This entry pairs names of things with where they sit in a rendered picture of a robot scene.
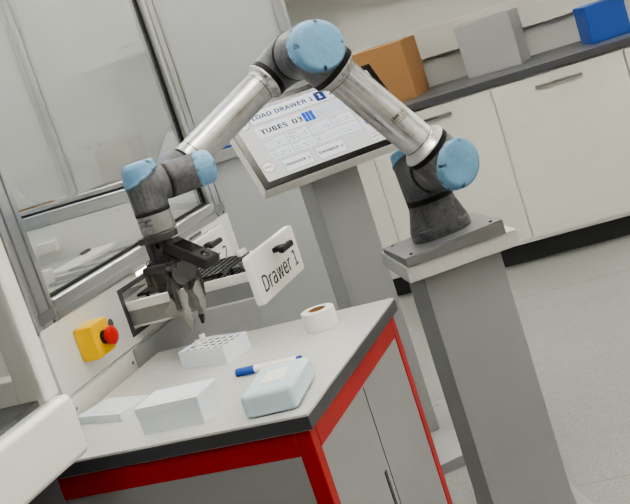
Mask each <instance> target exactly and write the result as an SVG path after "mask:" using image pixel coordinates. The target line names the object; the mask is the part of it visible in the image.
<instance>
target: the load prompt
mask: <svg viewBox="0 0 630 504"><path fill-rule="evenodd" d="M333 98H336V97H335V96H334V95H333V94H332V93H330V92H329V91H323V92H319V91H317V90H314V91H311V92H308V93H305V94H302V95H299V96H296V97H294V98H291V99H288V100H285V101H282V102H279V103H276V104H273V105H270V106H267V107H264V108H262V109H261V110H260V111H259V112H258V113H257V114H256V115H255V116H254V117H253V118H252V119H251V120H250V121H249V123H250V124H251V126H255V125H258V124H261V123H264V122H267V121H270V120H272V119H275V118H278V117H281V116H284V115H287V114H290V113H293V112H295V111H298V110H301V109H304V108H307V107H310V106H313V105H316V104H318V103H321V102H324V101H327V100H330V99H333Z"/></svg>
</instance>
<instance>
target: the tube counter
mask: <svg viewBox="0 0 630 504"><path fill-rule="evenodd" d="M345 109H348V107H347V106H346V105H345V104H344V103H343V102H341V101H340V100H339V99H338V100H335V101H332V102H329V103H326V104H324V105H321V106H318V107H315V108H312V109H309V110H306V111H304V112H301V113H298V114H295V115H292V116H289V117H288V118H289V119H290V121H291V122H292V124H293V125H294V127H297V126H300V125H302V124H305V123H308V122H311V121H314V120H317V119H319V118H322V117H325V116H328V115H331V114H334V113H336V112H339V111H342V110H345Z"/></svg>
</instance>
